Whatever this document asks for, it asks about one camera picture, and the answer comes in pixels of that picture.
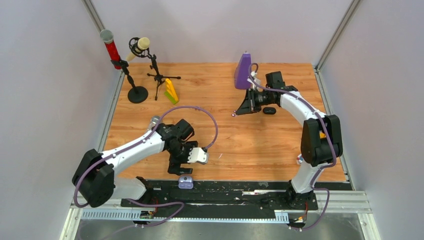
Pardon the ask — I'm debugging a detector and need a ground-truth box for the yellow green toy block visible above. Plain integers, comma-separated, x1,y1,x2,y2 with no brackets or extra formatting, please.
164,78,179,105

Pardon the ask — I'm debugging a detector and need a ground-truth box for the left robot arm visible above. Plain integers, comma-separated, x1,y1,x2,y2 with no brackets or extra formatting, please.
71,119,208,208

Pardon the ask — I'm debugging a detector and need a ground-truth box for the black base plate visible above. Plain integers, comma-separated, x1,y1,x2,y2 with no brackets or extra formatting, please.
120,179,352,220

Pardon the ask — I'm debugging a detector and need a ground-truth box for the beige condenser microphone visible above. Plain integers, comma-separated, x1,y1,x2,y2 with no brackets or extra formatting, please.
125,37,150,62

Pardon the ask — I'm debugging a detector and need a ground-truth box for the red microphone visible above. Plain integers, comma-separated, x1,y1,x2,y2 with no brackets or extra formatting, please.
99,29,122,70

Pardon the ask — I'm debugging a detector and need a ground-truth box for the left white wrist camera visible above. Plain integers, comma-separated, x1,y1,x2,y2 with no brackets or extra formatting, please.
187,147,209,165

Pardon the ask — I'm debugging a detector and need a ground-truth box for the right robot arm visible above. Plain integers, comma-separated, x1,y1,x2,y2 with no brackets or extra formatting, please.
234,71,343,209

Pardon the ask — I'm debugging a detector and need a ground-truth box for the aluminium frame rail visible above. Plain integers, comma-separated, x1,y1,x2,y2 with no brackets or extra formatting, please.
325,190,372,214

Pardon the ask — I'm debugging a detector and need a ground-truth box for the black earbud charging case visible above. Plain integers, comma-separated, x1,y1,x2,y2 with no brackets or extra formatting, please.
262,107,277,115

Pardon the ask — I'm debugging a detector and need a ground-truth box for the small red white toy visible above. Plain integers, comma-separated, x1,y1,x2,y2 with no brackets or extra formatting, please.
296,155,304,165

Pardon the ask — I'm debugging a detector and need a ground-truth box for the purple metronome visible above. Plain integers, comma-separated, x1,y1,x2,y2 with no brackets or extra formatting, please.
234,52,252,90

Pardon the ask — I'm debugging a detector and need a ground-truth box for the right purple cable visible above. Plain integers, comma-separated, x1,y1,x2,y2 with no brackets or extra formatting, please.
247,62,338,231

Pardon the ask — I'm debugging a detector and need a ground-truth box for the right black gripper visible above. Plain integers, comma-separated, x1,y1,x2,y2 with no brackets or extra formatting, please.
236,88,275,116

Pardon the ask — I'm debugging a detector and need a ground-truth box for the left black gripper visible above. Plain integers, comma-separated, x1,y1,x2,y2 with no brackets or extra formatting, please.
166,140,198,176

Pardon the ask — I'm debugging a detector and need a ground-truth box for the slotted cable duct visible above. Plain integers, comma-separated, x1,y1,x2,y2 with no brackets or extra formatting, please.
81,209,290,223

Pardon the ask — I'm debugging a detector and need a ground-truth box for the colourful toy truck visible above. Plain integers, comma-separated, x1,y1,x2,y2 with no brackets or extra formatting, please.
319,132,327,139

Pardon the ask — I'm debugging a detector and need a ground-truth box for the silver glitter microphone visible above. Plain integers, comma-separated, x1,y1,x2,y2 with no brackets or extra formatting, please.
146,115,161,131

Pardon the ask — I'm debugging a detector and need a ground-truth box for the lavender oval charging case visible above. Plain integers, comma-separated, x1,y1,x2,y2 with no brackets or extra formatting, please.
178,176,194,190

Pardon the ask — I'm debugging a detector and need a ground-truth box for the black round-base mic stand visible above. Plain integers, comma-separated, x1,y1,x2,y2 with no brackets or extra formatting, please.
111,59,149,104

